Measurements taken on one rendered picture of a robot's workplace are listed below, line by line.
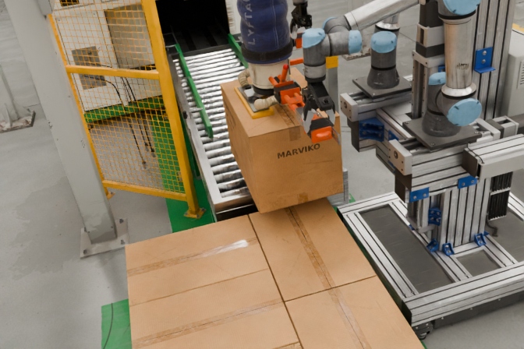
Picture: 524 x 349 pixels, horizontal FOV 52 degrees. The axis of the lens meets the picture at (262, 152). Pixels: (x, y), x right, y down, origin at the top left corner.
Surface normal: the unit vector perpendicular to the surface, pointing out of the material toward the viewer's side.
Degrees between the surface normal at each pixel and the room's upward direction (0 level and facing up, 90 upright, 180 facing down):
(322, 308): 0
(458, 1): 83
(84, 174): 90
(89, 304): 0
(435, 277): 0
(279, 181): 90
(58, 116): 90
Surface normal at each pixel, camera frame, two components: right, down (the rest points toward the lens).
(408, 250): -0.11, -0.85
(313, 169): 0.26, 0.47
